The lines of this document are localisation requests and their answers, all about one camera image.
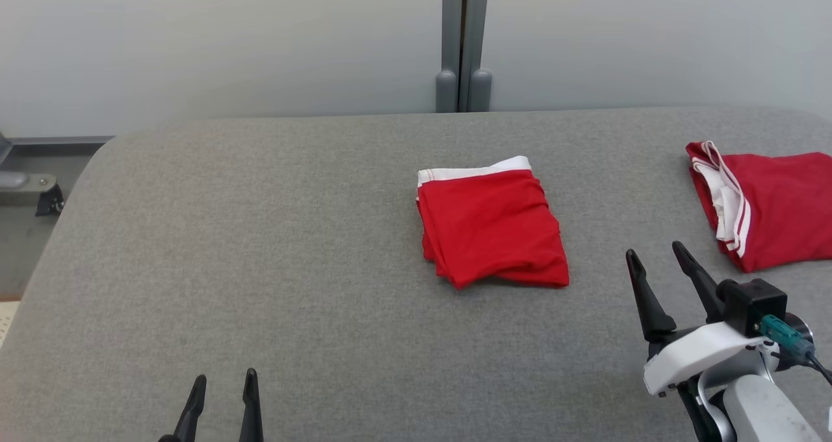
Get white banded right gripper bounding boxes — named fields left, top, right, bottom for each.
left=625, top=241, right=768, bottom=397

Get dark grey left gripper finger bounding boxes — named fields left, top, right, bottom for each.
left=239, top=369, right=265, bottom=442
left=158, top=375, right=207, bottom=442

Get red white jersey top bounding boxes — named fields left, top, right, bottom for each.
left=686, top=141, right=832, bottom=274

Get red white Bulls shorts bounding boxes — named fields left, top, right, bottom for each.
left=416, top=156, right=570, bottom=291

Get beige floor mat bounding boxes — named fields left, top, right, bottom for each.
left=0, top=300, right=20, bottom=348

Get grey metal leg with caster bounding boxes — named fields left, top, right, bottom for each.
left=0, top=133, right=66, bottom=216

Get teal right cable connector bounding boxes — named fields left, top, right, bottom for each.
left=757, top=314, right=816, bottom=365

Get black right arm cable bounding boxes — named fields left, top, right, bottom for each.
left=806, top=354, right=832, bottom=387

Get dark grey wall baseboard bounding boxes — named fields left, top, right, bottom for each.
left=0, top=135, right=114, bottom=147

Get grey metal partition post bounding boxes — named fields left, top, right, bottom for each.
left=463, top=0, right=493, bottom=112
left=435, top=0, right=463, bottom=113

